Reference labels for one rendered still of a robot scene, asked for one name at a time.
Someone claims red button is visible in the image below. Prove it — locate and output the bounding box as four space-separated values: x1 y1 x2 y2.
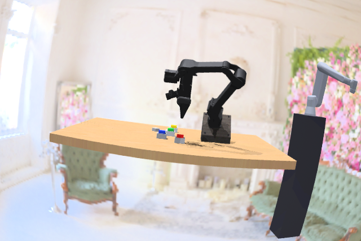
174 134 185 144

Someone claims blue button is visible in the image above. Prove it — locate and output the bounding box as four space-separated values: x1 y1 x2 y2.
156 130 167 139

